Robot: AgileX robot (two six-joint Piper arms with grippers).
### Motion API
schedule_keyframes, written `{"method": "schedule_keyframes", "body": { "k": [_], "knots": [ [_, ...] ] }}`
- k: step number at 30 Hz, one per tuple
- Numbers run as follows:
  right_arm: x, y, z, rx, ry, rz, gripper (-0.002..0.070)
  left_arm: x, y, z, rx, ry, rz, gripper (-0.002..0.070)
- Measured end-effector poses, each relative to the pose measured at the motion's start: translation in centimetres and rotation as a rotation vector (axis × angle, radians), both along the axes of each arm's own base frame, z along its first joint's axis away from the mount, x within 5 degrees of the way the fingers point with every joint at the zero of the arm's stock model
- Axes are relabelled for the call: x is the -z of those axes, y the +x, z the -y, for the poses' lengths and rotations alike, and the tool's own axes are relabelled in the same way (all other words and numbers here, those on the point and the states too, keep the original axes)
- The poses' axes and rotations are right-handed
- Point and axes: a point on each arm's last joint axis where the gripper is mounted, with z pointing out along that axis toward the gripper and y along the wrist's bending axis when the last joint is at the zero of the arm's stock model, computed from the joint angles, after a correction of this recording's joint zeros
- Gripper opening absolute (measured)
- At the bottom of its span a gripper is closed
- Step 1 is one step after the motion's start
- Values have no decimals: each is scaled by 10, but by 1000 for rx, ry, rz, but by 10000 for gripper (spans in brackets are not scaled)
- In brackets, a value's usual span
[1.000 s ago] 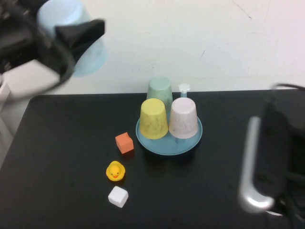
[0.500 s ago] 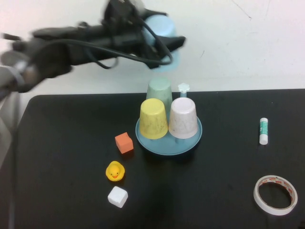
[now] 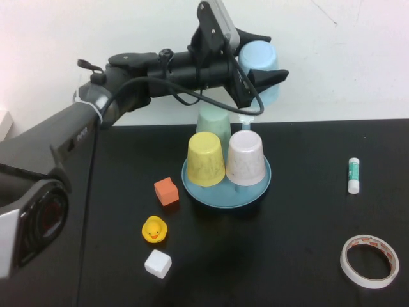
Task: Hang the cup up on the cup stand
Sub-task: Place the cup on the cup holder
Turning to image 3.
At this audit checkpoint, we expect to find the yellow plastic cup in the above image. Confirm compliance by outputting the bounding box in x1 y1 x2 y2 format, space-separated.
187 131 226 187

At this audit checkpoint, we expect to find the blue cup stand tray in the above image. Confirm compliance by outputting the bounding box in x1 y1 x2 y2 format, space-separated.
181 115 272 210

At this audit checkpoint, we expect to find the white tape roll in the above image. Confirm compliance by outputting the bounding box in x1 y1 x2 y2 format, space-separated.
339 234 400 290

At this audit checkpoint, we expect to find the black camera cable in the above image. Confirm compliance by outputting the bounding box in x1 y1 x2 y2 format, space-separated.
91 38 265 129

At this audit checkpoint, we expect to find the white foam cube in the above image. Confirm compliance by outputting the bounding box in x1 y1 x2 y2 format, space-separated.
144 249 173 279

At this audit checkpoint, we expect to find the orange foam cube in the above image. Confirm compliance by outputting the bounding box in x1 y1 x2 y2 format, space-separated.
153 177 179 207

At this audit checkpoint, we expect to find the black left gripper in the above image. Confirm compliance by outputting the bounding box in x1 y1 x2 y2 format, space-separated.
191 28 289 108

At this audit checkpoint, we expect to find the yellow rubber duck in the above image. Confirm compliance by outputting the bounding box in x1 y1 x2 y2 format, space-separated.
141 216 169 244

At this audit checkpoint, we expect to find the pale green plastic cup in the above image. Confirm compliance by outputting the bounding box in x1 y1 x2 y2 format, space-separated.
195 107 231 145

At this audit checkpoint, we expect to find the white zip tie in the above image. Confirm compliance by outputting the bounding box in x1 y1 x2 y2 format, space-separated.
73 95 105 124

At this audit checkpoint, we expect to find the black cable strap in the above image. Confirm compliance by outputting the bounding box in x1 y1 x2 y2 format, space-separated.
77 59 107 84

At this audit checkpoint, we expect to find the white green glue stick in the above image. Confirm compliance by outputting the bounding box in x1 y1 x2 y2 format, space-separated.
347 157 361 195

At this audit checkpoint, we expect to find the black left camera bracket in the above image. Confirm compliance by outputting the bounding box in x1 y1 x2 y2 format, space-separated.
190 1 231 65

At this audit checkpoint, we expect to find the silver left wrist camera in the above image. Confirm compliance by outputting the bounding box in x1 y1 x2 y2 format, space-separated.
204 0 241 46

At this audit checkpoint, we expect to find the light blue plastic cup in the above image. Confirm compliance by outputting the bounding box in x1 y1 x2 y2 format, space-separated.
238 41 281 106

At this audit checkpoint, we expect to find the pale pink plastic cup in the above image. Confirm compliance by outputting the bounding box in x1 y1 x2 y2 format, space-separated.
225 130 266 186

